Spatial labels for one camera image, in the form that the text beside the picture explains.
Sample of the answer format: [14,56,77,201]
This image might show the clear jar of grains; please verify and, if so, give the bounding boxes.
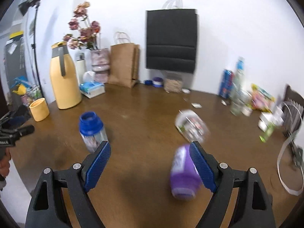
[164,72,183,93]

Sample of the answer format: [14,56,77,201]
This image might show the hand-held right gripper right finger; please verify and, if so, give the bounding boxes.
[189,141,276,228]

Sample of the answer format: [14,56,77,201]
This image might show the small yellow cup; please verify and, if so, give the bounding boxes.
[29,98,50,122]

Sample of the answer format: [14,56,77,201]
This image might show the black light stand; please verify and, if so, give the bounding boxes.
[18,0,48,98]

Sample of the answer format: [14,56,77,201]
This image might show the clear cup with blue rim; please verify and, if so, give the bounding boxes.
[79,111,108,154]

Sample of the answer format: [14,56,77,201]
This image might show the purple cup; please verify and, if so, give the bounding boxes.
[169,144,202,200]

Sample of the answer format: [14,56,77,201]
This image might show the colourful snack packets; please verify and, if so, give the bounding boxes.
[250,84,276,112]

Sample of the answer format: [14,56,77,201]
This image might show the pink artificial flowers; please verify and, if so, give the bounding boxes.
[62,2,101,51]

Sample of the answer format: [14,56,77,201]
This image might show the white box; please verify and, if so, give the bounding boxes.
[258,112,284,131]

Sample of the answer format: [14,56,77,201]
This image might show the clear bottle with blue label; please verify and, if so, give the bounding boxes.
[231,57,246,105]

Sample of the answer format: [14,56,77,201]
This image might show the brown paper bag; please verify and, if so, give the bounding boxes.
[108,32,140,88]

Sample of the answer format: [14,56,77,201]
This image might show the yellow plush toy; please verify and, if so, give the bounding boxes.
[12,83,27,95]

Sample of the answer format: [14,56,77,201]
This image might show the yellow thermos jug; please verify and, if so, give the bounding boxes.
[49,41,82,110]

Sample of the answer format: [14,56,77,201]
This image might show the clear pink vase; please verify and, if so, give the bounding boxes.
[90,49,111,83]

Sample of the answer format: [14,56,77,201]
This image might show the dark wooden chair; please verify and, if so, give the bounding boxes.
[284,84,304,114]

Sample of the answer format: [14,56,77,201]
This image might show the white bottle with dark label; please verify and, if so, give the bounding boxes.
[75,52,86,86]

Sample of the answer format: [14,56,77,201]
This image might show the black tote bag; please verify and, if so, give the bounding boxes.
[145,0,199,73]

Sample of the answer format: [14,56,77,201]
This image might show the clear drinking glass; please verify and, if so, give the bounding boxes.
[230,90,252,117]

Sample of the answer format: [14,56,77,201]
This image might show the grey cabinet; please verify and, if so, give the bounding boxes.
[3,31,26,88]

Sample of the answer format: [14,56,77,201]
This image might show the white strap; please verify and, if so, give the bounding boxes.
[277,131,302,196]

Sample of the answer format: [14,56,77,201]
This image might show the blue tissue pack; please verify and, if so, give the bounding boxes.
[79,82,105,98]

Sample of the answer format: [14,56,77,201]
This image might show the green clear bottle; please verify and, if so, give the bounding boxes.
[260,121,276,143]

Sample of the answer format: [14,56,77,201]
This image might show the person's left hand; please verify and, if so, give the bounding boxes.
[0,147,11,178]

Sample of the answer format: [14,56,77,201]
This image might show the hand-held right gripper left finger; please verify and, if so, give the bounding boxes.
[25,141,111,228]

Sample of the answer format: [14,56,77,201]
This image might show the white wire rack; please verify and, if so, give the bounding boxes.
[277,101,304,138]

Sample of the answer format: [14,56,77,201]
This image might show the blue drink can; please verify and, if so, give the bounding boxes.
[218,69,234,99]

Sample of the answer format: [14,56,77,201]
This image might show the clear printed cup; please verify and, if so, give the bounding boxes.
[174,109,211,144]

